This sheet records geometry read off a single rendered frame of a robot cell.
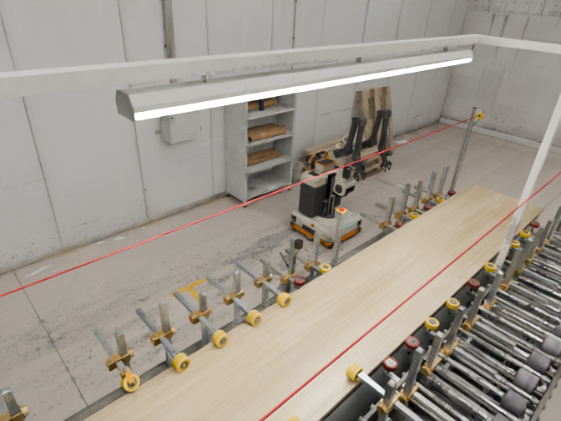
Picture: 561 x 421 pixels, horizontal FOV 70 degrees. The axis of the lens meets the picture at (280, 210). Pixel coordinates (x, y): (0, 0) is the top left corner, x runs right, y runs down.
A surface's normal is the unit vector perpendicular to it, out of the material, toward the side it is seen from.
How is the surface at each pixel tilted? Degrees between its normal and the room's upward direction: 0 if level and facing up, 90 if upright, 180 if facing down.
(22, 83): 90
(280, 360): 0
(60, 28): 90
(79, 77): 90
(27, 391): 0
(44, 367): 0
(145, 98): 61
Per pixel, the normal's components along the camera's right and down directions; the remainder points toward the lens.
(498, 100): -0.73, 0.30
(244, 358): 0.05, -0.87
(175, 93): 0.62, -0.09
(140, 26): 0.68, 0.39
